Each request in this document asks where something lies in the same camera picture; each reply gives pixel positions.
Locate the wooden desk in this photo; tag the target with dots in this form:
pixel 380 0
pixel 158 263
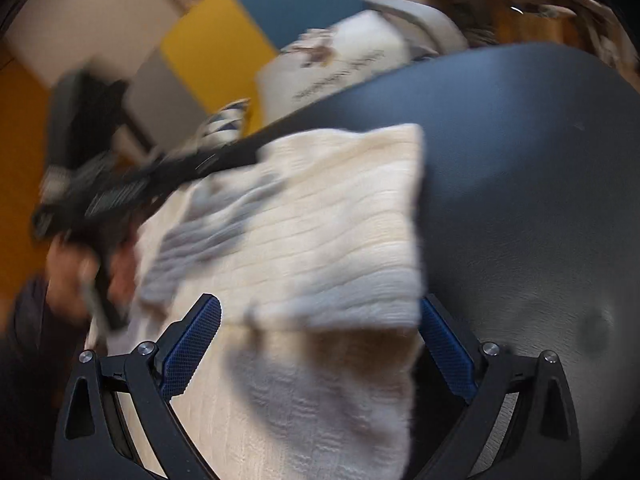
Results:
pixel 500 15

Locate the white knit sweater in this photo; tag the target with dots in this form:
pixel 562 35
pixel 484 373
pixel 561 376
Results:
pixel 325 220

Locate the person's left hand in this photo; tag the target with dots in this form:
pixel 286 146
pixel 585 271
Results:
pixel 70 275

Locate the white deer print pillow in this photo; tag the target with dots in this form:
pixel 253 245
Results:
pixel 340 55

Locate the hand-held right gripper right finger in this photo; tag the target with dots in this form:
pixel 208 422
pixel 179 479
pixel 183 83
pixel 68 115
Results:
pixel 447 350

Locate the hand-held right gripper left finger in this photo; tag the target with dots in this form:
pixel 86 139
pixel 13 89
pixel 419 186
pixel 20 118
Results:
pixel 192 345

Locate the grey yellow blue sofa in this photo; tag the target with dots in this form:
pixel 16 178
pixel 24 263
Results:
pixel 210 45

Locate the triangle patterned pillow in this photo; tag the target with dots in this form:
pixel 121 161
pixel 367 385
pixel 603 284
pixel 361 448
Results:
pixel 225 120

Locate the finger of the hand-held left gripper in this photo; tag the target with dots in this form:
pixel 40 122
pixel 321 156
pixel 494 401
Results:
pixel 210 160

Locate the person's left forearm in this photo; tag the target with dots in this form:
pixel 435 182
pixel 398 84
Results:
pixel 30 360

